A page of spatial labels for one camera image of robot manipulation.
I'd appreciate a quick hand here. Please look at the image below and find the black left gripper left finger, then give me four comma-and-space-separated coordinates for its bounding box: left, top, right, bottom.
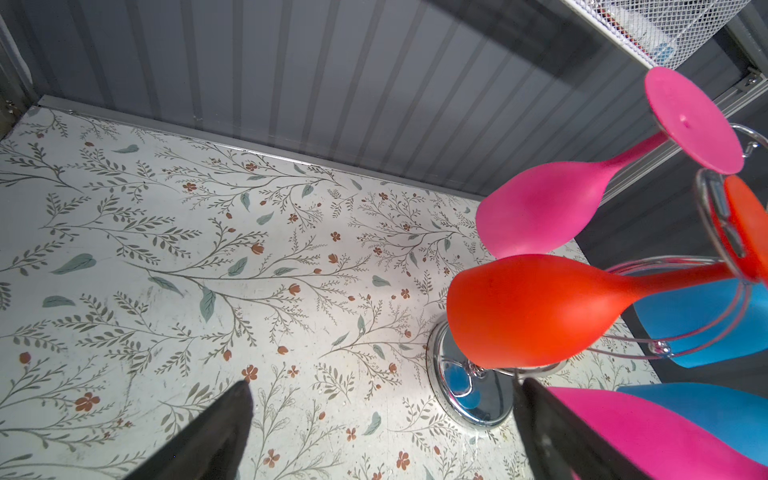
127, 381, 253, 480

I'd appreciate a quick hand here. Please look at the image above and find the blue wine glass near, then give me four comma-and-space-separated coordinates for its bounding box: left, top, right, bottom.
619, 383, 767, 465

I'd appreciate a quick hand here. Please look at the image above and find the chrome wine glass rack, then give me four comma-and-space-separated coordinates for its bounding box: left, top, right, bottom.
426, 122, 768, 431

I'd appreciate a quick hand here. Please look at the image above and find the white wire mesh basket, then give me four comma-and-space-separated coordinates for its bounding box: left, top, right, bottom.
563, 0, 749, 70

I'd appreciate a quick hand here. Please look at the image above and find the pink wine glass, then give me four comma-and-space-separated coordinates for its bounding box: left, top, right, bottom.
548, 387, 767, 479
475, 67, 744, 259

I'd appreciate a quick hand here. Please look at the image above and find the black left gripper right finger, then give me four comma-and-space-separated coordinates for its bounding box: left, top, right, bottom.
513, 378, 648, 479

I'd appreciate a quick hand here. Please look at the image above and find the red wine glass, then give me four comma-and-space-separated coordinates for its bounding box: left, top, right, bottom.
446, 170, 767, 369

